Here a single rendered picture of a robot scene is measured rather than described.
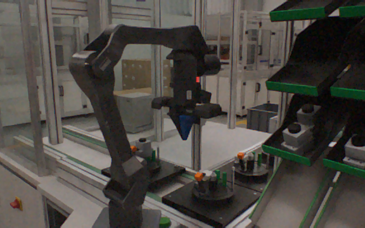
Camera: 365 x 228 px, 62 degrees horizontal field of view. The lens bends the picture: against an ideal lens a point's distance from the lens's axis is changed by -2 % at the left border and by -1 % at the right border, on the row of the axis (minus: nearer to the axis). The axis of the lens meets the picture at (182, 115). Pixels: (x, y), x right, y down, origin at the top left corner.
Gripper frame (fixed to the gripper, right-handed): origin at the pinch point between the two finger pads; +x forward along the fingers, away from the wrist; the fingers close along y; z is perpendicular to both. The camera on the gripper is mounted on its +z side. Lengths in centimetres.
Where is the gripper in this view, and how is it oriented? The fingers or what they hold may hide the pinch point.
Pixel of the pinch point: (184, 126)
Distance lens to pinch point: 77.5
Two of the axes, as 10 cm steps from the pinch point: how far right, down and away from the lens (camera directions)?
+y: -7.5, -1.5, 6.5
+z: 6.6, -1.6, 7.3
